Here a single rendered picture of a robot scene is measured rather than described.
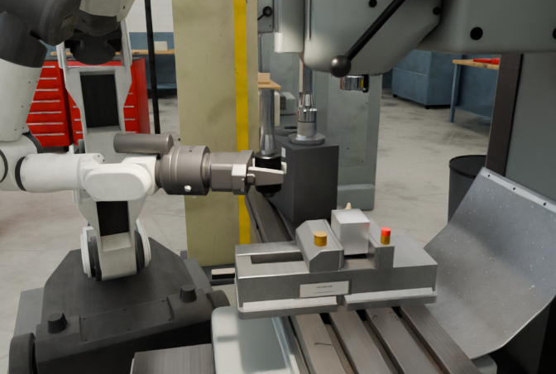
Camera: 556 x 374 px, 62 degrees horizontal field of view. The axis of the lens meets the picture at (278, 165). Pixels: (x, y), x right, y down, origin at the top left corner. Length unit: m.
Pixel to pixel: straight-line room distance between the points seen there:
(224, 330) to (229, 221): 1.75
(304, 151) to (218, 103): 1.45
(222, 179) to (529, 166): 0.59
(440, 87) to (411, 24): 7.46
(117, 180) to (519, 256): 0.73
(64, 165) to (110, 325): 0.64
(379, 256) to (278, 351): 0.26
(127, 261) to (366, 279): 0.88
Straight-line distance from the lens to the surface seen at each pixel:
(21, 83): 0.92
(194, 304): 1.42
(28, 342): 1.44
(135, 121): 5.32
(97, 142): 1.30
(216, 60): 2.46
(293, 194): 1.11
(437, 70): 8.09
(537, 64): 1.01
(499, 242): 1.02
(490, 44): 0.74
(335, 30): 0.68
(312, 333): 0.78
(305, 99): 1.12
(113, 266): 1.53
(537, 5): 0.78
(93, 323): 1.45
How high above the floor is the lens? 1.39
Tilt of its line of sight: 17 degrees down
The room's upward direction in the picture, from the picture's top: straight up
